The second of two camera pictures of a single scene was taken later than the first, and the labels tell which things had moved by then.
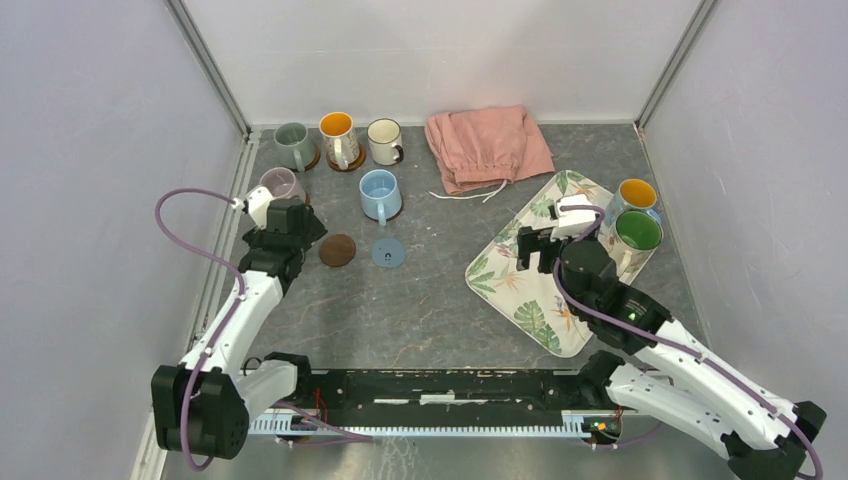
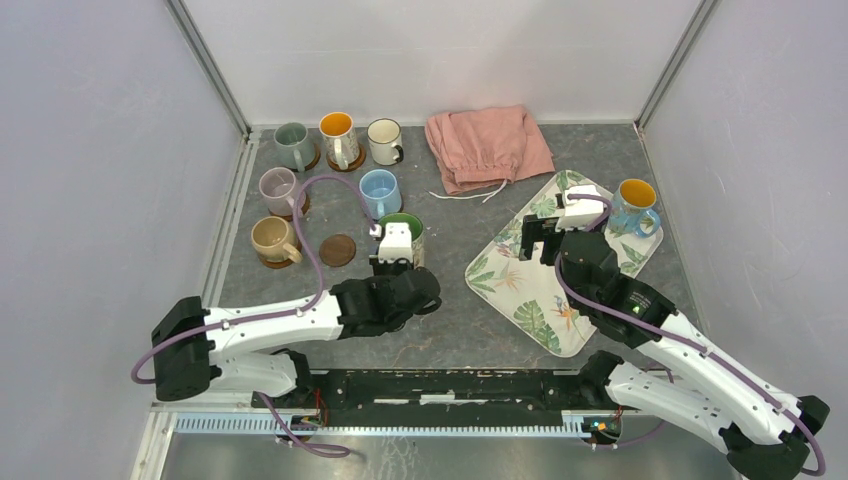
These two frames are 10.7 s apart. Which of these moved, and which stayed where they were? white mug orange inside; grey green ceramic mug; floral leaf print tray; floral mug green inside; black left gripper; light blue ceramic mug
Moved: floral mug green inside; black left gripper
Stayed: grey green ceramic mug; light blue ceramic mug; floral leaf print tray; white mug orange inside
